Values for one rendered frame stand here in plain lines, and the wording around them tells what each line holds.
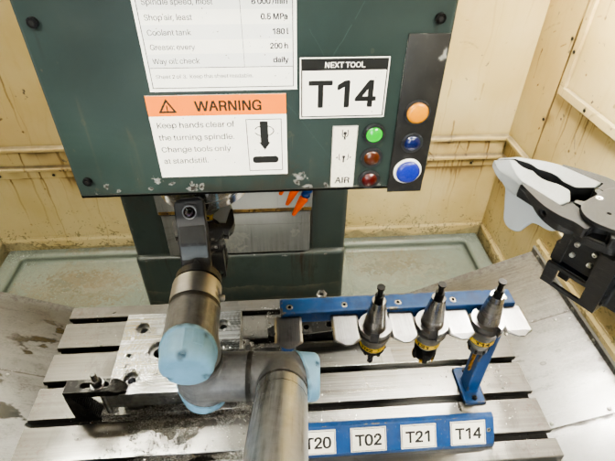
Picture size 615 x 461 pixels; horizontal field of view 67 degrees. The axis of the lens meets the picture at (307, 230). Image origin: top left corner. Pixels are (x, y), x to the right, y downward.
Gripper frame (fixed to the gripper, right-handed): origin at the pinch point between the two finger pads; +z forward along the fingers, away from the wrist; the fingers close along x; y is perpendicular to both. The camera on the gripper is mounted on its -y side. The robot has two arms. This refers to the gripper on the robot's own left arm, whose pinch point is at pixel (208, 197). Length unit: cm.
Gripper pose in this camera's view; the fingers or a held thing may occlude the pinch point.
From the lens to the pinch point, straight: 88.2
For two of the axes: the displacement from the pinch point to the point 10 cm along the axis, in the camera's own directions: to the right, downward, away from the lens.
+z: -0.7, -6.5, 7.6
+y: -0.1, 7.6, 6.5
